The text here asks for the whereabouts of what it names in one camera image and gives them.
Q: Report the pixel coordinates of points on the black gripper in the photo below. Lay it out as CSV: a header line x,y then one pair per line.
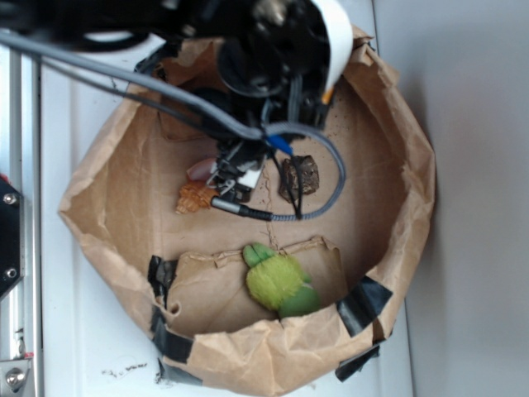
x,y
275,64

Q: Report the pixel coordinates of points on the brown rock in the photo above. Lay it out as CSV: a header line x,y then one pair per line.
x,y
299,171

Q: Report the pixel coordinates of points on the green plush toy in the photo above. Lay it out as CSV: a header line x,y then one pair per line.
x,y
278,282

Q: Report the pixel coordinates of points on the orange plastic seashell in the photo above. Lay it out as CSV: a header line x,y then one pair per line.
x,y
195,194

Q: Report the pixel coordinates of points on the black tape strip right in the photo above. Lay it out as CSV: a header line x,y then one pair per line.
x,y
358,310

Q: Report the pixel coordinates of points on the aluminium frame rail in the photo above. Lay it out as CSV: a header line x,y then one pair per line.
x,y
21,319

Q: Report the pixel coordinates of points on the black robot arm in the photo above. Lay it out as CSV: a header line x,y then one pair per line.
x,y
123,39

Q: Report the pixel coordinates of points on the black tape strip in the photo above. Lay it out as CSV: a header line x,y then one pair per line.
x,y
358,310
161,275

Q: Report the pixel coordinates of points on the black tape strip left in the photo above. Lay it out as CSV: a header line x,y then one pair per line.
x,y
161,275

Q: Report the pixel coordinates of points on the brown paper bag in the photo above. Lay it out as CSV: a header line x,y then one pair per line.
x,y
260,308

